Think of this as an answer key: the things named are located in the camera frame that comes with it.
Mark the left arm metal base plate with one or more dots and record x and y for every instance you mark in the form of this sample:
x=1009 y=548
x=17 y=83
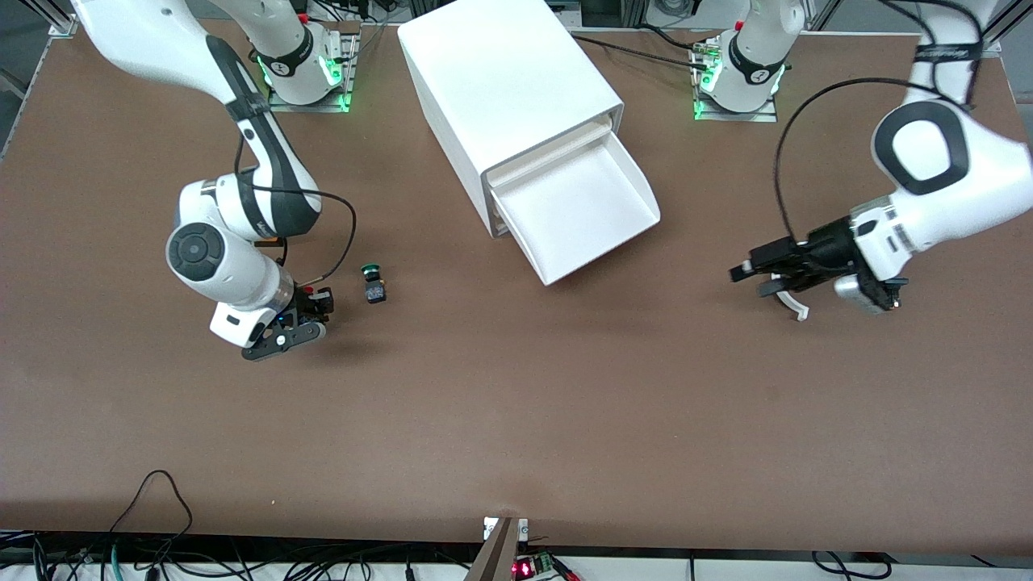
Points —
x=734 y=117

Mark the white pole bracket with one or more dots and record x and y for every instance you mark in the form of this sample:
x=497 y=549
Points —
x=523 y=528

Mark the grey metal camera pole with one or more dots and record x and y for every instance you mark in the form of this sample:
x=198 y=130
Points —
x=494 y=557

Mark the white drawer cabinet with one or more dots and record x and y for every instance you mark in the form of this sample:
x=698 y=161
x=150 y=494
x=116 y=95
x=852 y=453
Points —
x=500 y=73

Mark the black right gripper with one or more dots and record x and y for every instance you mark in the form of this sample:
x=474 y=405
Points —
x=306 y=301

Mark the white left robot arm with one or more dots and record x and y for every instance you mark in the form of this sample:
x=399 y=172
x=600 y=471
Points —
x=984 y=177

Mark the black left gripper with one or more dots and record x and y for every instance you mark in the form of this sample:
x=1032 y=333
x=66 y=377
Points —
x=825 y=252

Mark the white plastic drawer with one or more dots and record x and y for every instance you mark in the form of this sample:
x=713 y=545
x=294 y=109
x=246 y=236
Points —
x=549 y=145
x=581 y=218

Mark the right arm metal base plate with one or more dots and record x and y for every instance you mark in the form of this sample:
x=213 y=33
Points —
x=307 y=107

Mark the green circuit board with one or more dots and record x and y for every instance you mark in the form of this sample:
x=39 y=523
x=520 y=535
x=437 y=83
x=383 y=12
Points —
x=533 y=565

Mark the green push button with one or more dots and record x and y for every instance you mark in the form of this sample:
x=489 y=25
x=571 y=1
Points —
x=374 y=290

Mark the white curved plastic hook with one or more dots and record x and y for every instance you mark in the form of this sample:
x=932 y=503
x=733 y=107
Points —
x=795 y=308

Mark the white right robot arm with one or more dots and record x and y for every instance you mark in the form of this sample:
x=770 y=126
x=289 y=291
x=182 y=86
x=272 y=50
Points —
x=242 y=274

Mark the aluminium frame profile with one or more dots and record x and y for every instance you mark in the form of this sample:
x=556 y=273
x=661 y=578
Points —
x=60 y=24
x=1005 y=32

